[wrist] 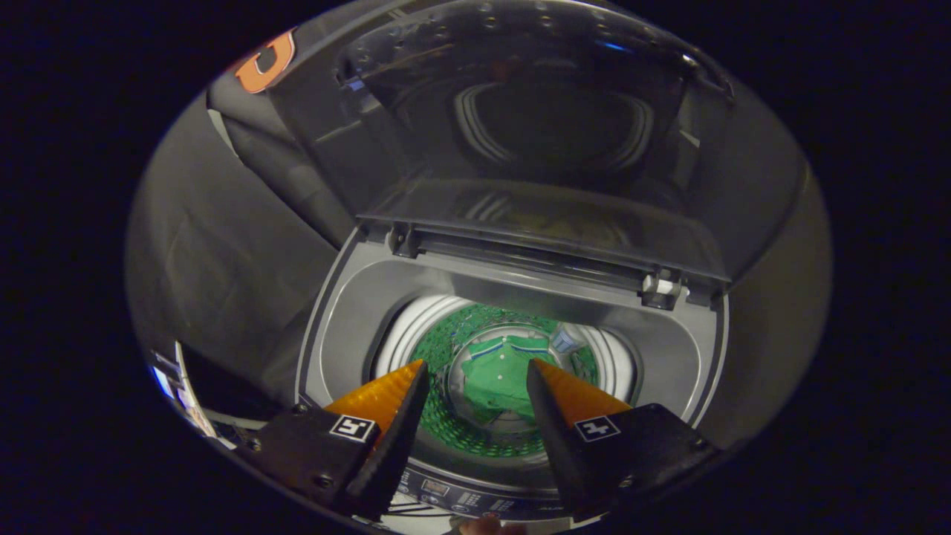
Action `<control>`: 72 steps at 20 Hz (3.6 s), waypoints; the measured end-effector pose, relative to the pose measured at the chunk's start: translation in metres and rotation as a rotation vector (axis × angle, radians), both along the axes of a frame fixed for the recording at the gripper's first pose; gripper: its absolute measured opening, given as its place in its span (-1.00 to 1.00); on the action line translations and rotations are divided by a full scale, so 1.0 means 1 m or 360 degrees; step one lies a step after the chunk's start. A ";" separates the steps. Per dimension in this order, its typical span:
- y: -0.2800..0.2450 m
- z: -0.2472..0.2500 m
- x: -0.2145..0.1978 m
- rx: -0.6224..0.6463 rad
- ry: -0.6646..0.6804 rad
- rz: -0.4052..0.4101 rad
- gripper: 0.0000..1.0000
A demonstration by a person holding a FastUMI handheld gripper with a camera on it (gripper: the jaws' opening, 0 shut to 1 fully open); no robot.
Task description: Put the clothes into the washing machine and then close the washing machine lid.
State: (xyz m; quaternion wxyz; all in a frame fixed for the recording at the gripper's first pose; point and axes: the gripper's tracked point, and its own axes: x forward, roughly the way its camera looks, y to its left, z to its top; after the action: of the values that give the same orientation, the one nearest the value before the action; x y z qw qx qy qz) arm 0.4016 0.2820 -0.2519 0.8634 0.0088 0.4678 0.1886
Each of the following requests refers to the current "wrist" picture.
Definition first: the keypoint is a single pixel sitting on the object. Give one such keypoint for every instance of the dark washing machine lid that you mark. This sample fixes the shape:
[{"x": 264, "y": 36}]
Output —
[{"x": 535, "y": 126}]

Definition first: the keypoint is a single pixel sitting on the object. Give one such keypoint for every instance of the computer monitor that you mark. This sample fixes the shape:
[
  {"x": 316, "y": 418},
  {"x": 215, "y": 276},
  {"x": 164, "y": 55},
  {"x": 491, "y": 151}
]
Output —
[{"x": 165, "y": 380}]

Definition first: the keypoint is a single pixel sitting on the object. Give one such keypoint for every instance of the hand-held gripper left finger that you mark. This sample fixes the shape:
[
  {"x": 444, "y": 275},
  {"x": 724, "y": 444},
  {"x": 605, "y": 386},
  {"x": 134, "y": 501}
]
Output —
[{"x": 386, "y": 453}]

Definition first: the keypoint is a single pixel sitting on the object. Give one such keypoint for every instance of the green polo shirt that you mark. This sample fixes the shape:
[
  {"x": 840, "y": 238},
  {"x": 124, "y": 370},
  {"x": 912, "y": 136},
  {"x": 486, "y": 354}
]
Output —
[{"x": 501, "y": 379}]

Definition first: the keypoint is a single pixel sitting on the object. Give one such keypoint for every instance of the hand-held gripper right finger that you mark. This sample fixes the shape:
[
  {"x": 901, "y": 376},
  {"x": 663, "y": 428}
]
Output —
[{"x": 565, "y": 453}]

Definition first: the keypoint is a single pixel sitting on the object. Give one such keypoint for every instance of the black backdrop cloth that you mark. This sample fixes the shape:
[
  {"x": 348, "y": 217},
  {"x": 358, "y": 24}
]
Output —
[{"x": 215, "y": 245}]

